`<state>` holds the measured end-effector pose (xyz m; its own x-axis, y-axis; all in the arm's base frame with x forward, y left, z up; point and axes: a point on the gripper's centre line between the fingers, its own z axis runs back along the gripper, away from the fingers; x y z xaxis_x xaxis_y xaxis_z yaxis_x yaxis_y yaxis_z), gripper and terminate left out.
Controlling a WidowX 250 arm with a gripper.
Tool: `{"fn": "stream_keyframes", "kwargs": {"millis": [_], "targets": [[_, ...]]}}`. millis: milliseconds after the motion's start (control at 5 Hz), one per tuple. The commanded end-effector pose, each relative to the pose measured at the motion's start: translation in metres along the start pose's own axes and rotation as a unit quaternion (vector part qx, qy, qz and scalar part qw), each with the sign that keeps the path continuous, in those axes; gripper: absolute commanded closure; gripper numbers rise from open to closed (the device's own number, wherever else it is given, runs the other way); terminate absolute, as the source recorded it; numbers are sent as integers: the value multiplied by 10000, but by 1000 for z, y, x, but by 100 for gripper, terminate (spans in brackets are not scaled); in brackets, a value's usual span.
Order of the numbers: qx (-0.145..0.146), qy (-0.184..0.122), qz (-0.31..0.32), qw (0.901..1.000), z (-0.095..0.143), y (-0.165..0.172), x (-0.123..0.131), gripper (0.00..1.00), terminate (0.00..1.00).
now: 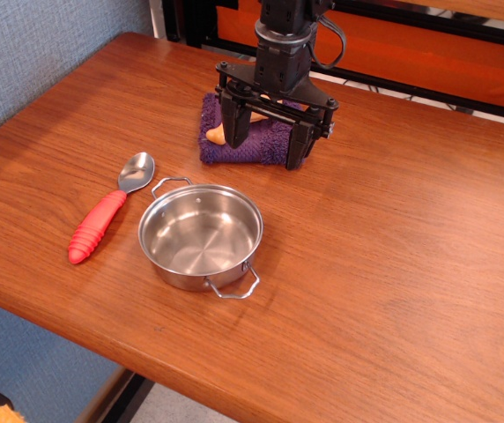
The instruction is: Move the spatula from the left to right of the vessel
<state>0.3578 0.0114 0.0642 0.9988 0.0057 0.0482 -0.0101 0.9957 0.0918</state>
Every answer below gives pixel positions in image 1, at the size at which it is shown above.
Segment orange object at corner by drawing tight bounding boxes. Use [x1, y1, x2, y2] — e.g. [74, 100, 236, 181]
[0, 405, 26, 423]

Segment purple folded towel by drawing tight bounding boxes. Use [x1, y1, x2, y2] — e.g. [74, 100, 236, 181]
[197, 93, 292, 165]

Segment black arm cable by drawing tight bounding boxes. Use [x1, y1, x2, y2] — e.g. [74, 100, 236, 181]
[308, 14, 347, 71]

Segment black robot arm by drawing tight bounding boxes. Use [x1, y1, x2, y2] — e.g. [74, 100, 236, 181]
[216, 1, 346, 170]

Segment stainless steel pot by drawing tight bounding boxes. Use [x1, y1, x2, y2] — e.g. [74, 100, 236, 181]
[138, 176, 263, 300]

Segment red handled metal spoon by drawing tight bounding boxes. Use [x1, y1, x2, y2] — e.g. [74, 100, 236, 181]
[68, 152, 155, 264]

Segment plastic chicken drumstick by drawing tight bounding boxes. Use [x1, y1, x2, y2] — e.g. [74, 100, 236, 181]
[201, 93, 289, 146]

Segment orange panel black frame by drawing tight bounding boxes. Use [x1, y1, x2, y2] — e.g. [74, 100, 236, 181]
[161, 0, 504, 125]

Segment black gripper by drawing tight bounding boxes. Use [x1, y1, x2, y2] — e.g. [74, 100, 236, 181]
[216, 33, 338, 170]

